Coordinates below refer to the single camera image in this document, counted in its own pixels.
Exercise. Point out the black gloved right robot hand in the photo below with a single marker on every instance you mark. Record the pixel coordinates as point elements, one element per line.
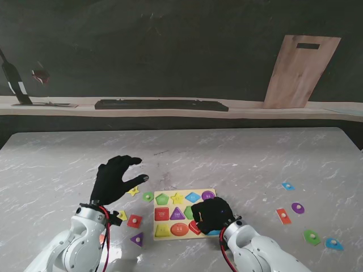
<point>215,215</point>

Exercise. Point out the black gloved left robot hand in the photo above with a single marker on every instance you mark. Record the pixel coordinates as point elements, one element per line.
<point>110,181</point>

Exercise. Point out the red heart puzzle piece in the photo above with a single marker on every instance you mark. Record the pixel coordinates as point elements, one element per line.
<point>193,227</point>

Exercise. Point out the wooden shape puzzle board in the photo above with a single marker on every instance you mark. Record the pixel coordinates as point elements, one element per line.
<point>170,204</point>

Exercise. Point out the blue semicircle puzzle piece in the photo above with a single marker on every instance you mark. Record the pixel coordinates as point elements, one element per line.
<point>334,244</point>

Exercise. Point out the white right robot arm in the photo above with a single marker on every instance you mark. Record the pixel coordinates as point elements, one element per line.
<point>261,249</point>

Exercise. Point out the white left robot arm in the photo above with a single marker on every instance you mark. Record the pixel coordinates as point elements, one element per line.
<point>73,243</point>

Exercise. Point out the yellow star puzzle piece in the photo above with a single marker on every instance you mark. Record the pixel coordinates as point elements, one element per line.
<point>133,191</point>

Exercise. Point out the yellow trapezoid puzzle piece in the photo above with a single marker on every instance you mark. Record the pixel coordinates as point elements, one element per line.
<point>123,216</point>

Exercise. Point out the green hexagon puzzle piece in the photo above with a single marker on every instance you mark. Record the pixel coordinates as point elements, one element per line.
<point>148,196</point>

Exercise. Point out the red square puzzle piece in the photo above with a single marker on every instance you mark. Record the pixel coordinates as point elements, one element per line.
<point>134,221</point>

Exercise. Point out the orange oval puzzle piece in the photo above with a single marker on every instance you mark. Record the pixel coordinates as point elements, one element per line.
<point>101,239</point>

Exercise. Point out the purple triangle puzzle piece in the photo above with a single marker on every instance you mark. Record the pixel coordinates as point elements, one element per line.
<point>138,239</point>

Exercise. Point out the orange rectangle puzzle piece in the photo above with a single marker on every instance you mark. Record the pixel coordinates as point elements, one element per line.
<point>283,216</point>

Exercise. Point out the blue diamond puzzle piece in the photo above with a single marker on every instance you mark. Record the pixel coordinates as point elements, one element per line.
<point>287,186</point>

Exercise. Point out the purple circle puzzle piece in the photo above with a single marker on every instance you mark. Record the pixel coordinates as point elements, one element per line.
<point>297,208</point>

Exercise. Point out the flat wooden coaster board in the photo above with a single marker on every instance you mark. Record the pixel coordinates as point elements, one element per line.
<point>62,105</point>

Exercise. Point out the green pentagon puzzle piece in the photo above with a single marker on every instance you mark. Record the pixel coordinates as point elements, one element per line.
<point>312,238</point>

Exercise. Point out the wooden cutting board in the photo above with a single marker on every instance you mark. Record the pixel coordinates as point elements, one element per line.
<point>297,76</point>

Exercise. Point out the long black tray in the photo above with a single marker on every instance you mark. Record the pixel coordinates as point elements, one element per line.
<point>161,105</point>

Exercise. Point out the long wooden shelf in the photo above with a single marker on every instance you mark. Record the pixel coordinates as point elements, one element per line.
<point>255,112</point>

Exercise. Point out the red wine glass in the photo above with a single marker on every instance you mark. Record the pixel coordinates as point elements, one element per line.
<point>41,76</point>

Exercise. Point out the dark wine bottle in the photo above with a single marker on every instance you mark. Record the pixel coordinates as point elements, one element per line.
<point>14,79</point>

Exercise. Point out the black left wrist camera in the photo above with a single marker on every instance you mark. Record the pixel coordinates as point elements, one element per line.
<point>114,218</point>

